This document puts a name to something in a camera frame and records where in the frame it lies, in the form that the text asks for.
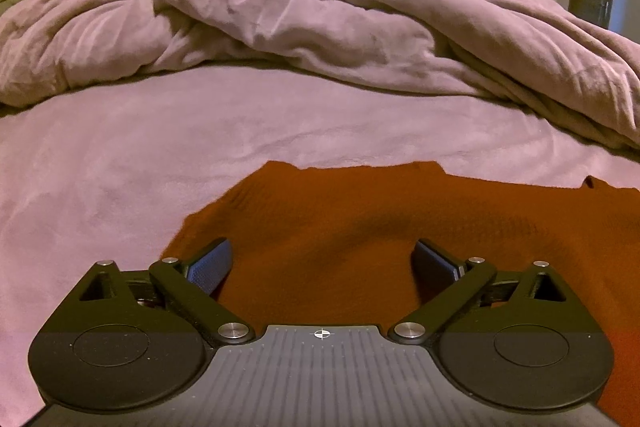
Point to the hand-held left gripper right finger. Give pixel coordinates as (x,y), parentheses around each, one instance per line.
(435,264)

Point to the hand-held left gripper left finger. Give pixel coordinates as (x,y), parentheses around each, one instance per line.
(210,267)

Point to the brown button cardigan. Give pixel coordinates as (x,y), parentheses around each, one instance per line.
(360,227)

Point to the lilac bed sheet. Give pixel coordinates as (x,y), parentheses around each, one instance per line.
(125,167)

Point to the lilac crumpled duvet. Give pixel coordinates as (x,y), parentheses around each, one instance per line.
(300,17)

